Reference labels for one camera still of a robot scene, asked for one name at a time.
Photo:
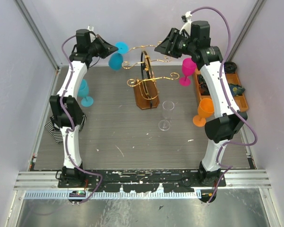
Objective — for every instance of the aluminium front rail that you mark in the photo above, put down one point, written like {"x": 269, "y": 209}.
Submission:
{"x": 236, "y": 178}

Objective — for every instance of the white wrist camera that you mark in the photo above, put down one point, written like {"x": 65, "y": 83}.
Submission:
{"x": 186, "y": 28}
{"x": 92, "y": 33}

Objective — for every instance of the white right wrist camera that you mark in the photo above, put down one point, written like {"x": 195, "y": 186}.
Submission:
{"x": 186, "y": 28}

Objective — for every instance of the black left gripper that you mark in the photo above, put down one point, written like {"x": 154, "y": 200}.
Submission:
{"x": 108, "y": 48}

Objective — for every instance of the black white striped bag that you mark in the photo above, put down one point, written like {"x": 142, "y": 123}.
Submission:
{"x": 55, "y": 132}

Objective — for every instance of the light blue front wine glass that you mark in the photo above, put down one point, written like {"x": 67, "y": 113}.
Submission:
{"x": 83, "y": 93}

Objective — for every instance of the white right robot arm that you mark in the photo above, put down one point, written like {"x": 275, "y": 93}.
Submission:
{"x": 228, "y": 118}

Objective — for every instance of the black rolled fabric item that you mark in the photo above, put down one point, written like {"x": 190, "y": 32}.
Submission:
{"x": 203, "y": 88}

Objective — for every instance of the clear glass wine glass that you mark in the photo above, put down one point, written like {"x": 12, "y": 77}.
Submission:
{"x": 167, "y": 111}

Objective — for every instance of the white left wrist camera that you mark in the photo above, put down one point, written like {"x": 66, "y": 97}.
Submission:
{"x": 92, "y": 33}

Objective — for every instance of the gold wire wine glass rack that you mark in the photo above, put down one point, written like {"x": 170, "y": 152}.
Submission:
{"x": 145, "y": 88}

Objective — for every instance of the blue yellow patterned fabric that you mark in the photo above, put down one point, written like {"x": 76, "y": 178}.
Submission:
{"x": 236, "y": 90}

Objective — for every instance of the black ring rolled fabric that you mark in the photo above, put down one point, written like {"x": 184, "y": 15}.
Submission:
{"x": 230, "y": 67}

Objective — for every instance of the light blue wine glass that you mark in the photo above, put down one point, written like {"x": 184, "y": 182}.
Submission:
{"x": 83, "y": 93}
{"x": 116, "y": 59}

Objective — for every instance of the magenta plastic wine glass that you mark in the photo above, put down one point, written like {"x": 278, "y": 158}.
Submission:
{"x": 188, "y": 68}

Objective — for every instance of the white cable duct strip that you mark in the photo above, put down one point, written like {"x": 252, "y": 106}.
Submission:
{"x": 72, "y": 194}

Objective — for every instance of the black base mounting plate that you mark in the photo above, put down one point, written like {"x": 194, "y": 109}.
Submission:
{"x": 134, "y": 180}

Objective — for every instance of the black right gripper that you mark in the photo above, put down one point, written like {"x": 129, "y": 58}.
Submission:
{"x": 165, "y": 47}

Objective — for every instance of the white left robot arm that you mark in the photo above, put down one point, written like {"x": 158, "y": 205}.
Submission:
{"x": 67, "y": 113}

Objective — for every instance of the orange plastic wine glass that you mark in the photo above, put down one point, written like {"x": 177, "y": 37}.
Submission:
{"x": 205, "y": 110}

